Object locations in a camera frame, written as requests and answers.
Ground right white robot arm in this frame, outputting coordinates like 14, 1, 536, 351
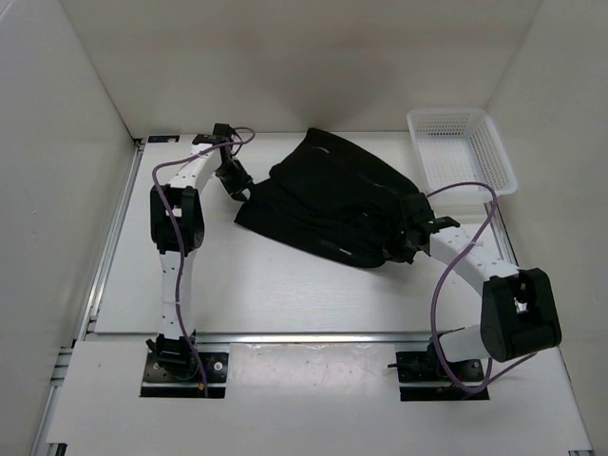
399, 193, 562, 380

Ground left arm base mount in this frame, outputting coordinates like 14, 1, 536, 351
140, 336, 229, 399

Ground aluminium front rail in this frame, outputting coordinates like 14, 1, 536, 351
85, 331, 542, 348

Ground aluminium rail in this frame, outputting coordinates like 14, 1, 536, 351
483, 199, 595, 456
29, 139, 146, 455
85, 331, 542, 348

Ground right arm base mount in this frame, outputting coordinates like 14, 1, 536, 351
388, 346, 490, 402

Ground black shorts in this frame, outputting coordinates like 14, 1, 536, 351
235, 128, 421, 269

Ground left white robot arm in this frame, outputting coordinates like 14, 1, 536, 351
150, 123, 256, 341

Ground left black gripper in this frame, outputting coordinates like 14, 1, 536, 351
214, 159, 256, 203

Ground white plastic mesh basket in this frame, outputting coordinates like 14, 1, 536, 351
407, 107, 518, 207

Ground aluminium left rail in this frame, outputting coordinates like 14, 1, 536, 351
29, 139, 146, 455

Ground aluminium right rail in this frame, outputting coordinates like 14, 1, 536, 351
483, 199, 595, 456

